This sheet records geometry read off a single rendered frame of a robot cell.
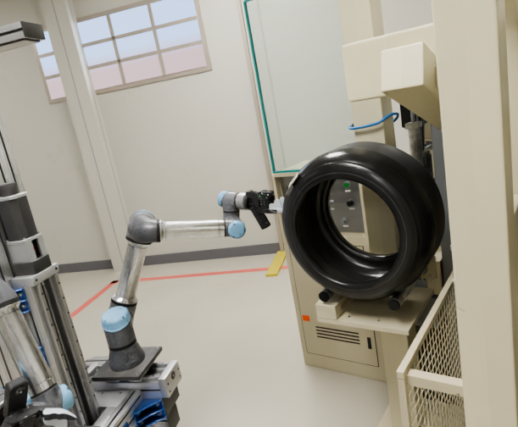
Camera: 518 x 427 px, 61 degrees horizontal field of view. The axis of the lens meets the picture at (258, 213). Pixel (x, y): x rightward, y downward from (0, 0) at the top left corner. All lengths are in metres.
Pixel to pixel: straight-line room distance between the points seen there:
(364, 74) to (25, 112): 5.27
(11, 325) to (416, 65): 1.27
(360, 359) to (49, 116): 4.56
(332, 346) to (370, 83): 1.94
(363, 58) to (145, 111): 4.22
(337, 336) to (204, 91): 3.14
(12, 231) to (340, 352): 1.94
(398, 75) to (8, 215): 1.29
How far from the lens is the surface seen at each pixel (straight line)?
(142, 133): 5.33
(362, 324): 1.78
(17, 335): 1.48
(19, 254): 1.73
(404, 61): 1.10
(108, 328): 1.97
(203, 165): 5.09
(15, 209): 1.69
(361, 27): 1.91
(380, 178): 1.51
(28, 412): 1.28
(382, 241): 2.02
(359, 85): 1.24
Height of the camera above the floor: 1.68
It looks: 14 degrees down
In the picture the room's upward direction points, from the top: 11 degrees counter-clockwise
